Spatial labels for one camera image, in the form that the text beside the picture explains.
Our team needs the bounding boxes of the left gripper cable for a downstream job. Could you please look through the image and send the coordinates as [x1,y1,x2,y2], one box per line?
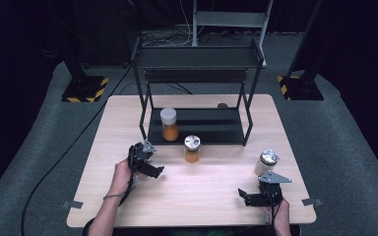
[82,168,138,236]

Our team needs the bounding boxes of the silver-lid jar of orange powder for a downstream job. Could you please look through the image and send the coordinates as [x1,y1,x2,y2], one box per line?
[183,134,202,164]

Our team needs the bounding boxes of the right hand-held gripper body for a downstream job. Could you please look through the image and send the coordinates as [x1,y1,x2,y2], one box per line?
[257,169,293,207]

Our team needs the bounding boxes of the silver-lid jar of white powder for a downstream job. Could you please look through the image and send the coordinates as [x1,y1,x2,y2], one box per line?
[253,148,281,177]

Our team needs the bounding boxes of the long black floor cable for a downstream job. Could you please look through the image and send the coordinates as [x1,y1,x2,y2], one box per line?
[20,63,133,236]

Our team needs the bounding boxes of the black stand with striped base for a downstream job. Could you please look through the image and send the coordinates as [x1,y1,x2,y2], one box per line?
[277,0,325,102]
[61,48,110,103]

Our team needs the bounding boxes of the person's left hand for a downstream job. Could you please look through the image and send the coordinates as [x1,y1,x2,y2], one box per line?
[107,158,140,199]

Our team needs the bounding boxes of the tangle of floor cables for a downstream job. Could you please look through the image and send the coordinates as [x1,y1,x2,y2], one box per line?
[140,0,195,48]

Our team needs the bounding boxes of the grey table bracket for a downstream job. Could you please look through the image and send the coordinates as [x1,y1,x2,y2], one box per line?
[301,197,324,207]
[61,200,84,210]

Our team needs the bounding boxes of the black metal shelf rack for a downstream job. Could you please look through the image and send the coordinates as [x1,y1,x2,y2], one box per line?
[130,35,266,148]

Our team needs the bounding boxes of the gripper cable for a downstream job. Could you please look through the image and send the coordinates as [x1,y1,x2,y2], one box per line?
[264,191,284,236]
[82,168,138,236]

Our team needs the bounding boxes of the person's right hand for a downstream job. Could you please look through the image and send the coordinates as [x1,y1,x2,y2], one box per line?
[262,199,291,236]

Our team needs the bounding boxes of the white-lid jar of orange powder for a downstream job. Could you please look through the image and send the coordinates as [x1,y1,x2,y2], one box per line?
[159,106,180,143]

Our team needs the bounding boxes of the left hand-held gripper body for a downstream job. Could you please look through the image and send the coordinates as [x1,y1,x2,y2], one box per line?
[127,139,158,172]

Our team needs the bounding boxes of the grey metal frame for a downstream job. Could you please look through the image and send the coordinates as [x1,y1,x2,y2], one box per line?
[191,0,275,69]

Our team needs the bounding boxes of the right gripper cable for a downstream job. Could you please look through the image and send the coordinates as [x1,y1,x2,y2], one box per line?
[264,191,284,236]

